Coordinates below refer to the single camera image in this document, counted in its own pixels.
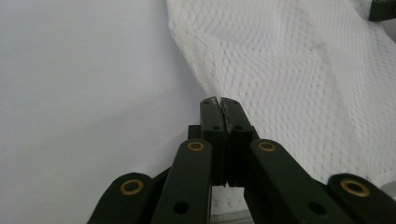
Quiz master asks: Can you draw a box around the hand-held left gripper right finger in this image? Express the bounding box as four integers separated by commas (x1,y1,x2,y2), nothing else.
220,96,260,189

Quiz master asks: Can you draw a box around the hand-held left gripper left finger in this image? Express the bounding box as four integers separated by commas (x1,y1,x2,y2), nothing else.
187,97,227,188

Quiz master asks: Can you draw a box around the white mesh cloth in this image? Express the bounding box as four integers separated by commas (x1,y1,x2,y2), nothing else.
164,0,396,224

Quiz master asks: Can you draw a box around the pale blue table mat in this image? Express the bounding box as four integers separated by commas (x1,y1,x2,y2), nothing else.
0,0,216,224

